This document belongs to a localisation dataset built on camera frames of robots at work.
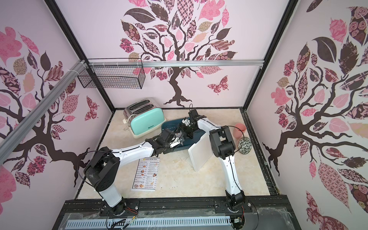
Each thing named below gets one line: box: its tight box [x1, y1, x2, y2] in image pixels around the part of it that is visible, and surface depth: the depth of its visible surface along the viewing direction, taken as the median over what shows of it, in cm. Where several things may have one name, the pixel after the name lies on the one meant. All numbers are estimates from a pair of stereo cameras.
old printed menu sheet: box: [131, 157, 161, 192], surface depth 87 cm
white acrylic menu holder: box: [187, 131, 213, 172], surface depth 80 cm
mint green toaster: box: [123, 98, 166, 139], surface depth 97 cm
